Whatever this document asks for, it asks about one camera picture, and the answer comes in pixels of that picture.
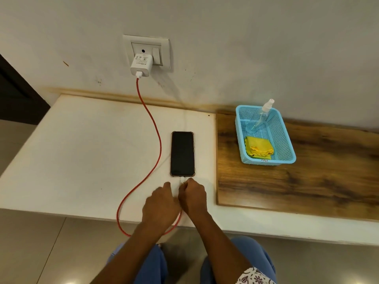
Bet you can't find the person's left hand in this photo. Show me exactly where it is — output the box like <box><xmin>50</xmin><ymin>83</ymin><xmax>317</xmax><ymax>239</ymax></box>
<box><xmin>142</xmin><ymin>182</ymin><xmax>182</xmax><ymax>231</ymax></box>

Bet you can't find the person's right hand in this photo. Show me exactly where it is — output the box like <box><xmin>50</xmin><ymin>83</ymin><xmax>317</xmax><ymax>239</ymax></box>
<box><xmin>178</xmin><ymin>177</ymin><xmax>208</xmax><ymax>219</ymax></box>

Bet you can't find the red charging cable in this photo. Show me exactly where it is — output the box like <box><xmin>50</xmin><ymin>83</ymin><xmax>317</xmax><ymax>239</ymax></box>
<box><xmin>116</xmin><ymin>77</ymin><xmax>186</xmax><ymax>237</ymax></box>

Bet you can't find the person's left forearm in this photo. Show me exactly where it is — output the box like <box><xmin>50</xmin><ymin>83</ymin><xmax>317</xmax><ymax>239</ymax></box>
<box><xmin>90</xmin><ymin>222</ymin><xmax>176</xmax><ymax>284</ymax></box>

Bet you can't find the person's right forearm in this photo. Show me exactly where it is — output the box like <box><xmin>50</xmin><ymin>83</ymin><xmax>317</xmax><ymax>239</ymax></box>
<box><xmin>187</xmin><ymin>210</ymin><xmax>253</xmax><ymax>284</ymax></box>

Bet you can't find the black smartphone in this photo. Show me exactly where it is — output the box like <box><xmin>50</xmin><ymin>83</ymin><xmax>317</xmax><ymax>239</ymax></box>
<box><xmin>170</xmin><ymin>131</ymin><xmax>195</xmax><ymax>177</ymax></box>

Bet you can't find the yellow folded cloth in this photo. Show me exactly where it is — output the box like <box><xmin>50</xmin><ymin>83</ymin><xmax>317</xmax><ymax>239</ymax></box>
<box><xmin>245</xmin><ymin>136</ymin><xmax>274</xmax><ymax>159</ymax></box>

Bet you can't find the person's left leg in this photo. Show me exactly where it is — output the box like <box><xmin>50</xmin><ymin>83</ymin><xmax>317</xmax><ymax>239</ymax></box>
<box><xmin>106</xmin><ymin>242</ymin><xmax>168</xmax><ymax>284</ymax></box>

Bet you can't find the person's leg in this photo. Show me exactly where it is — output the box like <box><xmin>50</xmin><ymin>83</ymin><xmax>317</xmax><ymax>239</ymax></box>
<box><xmin>201</xmin><ymin>236</ymin><xmax>277</xmax><ymax>284</ymax></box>
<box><xmin>106</xmin><ymin>242</ymin><xmax>168</xmax><ymax>284</ymax></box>

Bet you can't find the clear spray bottle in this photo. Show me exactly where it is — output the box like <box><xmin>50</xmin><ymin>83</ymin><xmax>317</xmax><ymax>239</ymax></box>
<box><xmin>246</xmin><ymin>99</ymin><xmax>275</xmax><ymax>134</ymax></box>

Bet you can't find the person's right leg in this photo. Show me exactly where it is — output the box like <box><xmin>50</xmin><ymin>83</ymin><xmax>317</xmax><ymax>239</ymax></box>
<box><xmin>201</xmin><ymin>236</ymin><xmax>277</xmax><ymax>284</ymax></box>

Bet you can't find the blue plastic basket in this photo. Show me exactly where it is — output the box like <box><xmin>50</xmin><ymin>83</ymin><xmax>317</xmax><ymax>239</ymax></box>
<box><xmin>235</xmin><ymin>105</ymin><xmax>296</xmax><ymax>166</ymax></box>

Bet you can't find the white patterned garment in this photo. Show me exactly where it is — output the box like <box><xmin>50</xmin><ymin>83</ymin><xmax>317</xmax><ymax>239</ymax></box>
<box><xmin>235</xmin><ymin>267</ymin><xmax>277</xmax><ymax>284</ymax></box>

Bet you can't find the brown wooden board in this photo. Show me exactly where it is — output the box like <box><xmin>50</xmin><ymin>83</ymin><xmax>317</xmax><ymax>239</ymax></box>
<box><xmin>216</xmin><ymin>111</ymin><xmax>379</xmax><ymax>221</ymax></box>

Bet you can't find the white charger adapter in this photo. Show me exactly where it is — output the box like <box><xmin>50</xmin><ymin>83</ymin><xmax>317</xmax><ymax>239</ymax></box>
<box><xmin>130</xmin><ymin>54</ymin><xmax>153</xmax><ymax>78</ymax></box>

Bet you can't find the white wall socket plate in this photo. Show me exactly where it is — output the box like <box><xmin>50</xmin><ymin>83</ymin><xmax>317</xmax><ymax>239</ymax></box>
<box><xmin>123</xmin><ymin>34</ymin><xmax>171</xmax><ymax>71</ymax></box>

